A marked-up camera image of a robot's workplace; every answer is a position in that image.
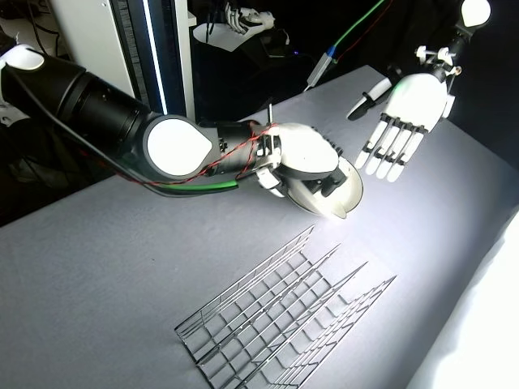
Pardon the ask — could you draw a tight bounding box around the grey cable adapter box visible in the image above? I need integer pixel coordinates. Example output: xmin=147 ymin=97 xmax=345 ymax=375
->
xmin=304 ymin=46 xmax=340 ymax=92

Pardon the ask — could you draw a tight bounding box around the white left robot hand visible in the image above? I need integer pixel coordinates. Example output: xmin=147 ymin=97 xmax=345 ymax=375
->
xmin=347 ymin=72 xmax=452 ymax=182

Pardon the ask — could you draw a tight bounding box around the spare white robot hand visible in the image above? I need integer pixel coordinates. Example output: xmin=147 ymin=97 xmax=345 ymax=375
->
xmin=224 ymin=1 xmax=277 ymax=36

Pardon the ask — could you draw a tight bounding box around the white round plate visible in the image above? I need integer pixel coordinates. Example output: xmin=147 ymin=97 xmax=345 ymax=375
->
xmin=283 ymin=156 xmax=365 ymax=222
xmin=285 ymin=177 xmax=364 ymax=222

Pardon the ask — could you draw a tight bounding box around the white robot lift column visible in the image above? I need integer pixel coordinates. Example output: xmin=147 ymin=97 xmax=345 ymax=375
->
xmin=48 ymin=0 xmax=195 ymax=118

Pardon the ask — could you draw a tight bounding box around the dark phone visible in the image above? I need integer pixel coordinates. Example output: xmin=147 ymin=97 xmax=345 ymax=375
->
xmin=261 ymin=30 xmax=291 ymax=60

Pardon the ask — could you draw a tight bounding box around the green cable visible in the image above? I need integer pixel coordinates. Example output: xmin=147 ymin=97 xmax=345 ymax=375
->
xmin=334 ymin=0 xmax=388 ymax=49

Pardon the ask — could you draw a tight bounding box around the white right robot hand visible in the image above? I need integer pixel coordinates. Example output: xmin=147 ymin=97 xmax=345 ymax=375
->
xmin=277 ymin=122 xmax=346 ymax=199

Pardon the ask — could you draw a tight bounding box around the silver wire dish rack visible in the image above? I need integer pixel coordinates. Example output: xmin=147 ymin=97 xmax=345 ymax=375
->
xmin=174 ymin=224 xmax=398 ymax=389

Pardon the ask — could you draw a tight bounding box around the white paper sheet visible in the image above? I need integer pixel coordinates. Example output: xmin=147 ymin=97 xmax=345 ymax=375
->
xmin=191 ymin=22 xmax=264 ymax=53

